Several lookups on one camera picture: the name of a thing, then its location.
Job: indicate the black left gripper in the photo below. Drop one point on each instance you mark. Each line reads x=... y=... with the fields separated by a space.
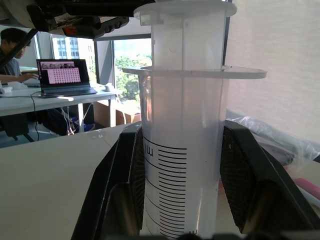
x=82 y=26

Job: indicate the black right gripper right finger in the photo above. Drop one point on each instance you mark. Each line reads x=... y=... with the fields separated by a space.
x=260 y=180

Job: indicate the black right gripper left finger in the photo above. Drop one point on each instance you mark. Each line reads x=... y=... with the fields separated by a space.
x=110 y=175

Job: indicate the large clear plastic syringe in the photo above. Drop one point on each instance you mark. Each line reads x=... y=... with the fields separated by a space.
x=185 y=120

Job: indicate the clear crumpled plastic bag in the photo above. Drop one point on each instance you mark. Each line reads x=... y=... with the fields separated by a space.
x=282 y=142

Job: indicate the pink object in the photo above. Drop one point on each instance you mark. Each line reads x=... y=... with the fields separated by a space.
x=308 y=186

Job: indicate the brown cardboard box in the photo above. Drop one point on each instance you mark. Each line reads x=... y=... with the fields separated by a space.
x=130 y=117

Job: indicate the open black laptop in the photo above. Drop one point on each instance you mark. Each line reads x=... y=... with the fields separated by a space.
x=62 y=75

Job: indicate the black office chair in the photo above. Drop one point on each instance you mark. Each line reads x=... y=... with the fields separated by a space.
x=13 y=126

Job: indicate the seated person in grey shirt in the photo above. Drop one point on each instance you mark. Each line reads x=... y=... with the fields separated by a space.
x=10 y=60

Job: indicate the white office desk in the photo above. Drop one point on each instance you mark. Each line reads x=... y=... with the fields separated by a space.
x=22 y=100

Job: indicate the white items on desk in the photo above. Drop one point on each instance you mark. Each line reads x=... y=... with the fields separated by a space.
x=12 y=86

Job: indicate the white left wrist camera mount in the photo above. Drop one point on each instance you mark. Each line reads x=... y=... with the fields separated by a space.
x=17 y=12

